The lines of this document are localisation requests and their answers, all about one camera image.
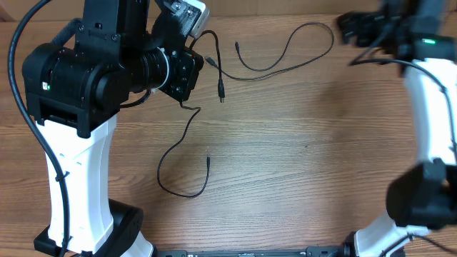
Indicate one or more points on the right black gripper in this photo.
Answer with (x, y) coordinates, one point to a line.
(363, 23)

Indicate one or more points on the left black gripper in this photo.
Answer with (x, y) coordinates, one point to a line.
(188, 66)

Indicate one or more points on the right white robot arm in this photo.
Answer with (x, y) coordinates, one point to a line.
(423, 199)

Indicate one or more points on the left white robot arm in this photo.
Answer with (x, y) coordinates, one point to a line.
(76, 86)

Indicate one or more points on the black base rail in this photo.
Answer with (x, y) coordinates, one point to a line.
(311, 251)

